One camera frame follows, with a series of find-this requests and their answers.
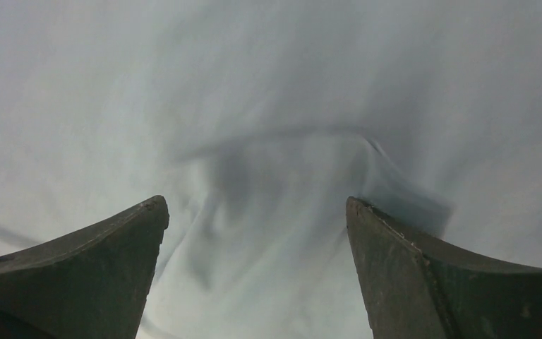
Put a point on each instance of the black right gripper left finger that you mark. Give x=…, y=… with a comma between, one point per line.
x=91, y=283

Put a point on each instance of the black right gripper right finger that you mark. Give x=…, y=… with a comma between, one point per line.
x=415, y=285

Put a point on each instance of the blue-grey t-shirt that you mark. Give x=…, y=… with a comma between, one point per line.
x=256, y=120

